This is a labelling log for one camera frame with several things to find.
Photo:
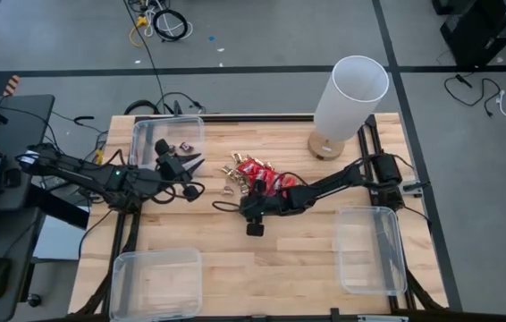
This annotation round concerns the black cabinet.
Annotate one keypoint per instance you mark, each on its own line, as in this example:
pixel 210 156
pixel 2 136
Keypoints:
pixel 481 36

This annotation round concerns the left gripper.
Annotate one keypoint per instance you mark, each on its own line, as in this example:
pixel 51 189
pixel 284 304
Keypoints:
pixel 191 192

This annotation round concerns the orange black striped marker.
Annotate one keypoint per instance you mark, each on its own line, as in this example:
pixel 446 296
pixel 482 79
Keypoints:
pixel 11 85

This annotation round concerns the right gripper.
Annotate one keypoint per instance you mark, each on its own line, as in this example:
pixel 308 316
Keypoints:
pixel 255 229

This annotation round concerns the white box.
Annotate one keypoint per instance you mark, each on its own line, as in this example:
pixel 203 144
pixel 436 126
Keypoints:
pixel 58 241

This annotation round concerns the grey desk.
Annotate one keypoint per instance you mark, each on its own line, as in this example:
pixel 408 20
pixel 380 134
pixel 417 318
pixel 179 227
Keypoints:
pixel 25 125

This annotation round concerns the black caster wheel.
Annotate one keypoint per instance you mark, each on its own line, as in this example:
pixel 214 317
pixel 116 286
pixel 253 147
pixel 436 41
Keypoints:
pixel 34 300

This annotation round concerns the white label strip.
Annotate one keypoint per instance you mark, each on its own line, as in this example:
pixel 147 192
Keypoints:
pixel 382 319

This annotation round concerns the small black desk device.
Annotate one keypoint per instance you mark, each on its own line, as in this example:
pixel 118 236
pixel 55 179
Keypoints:
pixel 11 178

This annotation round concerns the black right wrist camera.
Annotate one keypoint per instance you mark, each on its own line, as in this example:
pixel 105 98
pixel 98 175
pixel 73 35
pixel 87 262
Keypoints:
pixel 247 208

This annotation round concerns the red wrapped candy bar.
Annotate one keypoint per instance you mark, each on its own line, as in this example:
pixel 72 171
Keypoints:
pixel 276 184
pixel 289 182
pixel 263 174
pixel 247 166

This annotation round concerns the black box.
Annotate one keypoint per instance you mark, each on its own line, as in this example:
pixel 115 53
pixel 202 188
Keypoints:
pixel 56 210

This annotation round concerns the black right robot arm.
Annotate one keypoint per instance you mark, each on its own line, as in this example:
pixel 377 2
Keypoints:
pixel 324 183

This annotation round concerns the brown Snickers mini bar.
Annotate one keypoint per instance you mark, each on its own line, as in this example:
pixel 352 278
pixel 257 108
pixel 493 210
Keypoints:
pixel 171 148
pixel 185 146

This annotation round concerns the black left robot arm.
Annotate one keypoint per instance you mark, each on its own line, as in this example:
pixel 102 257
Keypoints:
pixel 78 172

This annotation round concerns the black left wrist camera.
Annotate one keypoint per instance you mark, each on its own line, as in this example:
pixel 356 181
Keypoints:
pixel 172 167

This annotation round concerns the black aluminium frame rail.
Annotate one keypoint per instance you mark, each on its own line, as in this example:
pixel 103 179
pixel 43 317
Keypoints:
pixel 257 118
pixel 374 134
pixel 135 219

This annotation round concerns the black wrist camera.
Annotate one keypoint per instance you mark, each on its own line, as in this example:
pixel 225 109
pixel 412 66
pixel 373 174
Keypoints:
pixel 172 167
pixel 247 208

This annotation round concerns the clear plastic bin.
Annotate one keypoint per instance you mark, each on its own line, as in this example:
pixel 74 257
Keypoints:
pixel 177 129
pixel 154 286
pixel 369 250

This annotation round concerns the white shade table lamp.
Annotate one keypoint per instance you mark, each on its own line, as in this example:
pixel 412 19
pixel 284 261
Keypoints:
pixel 351 98

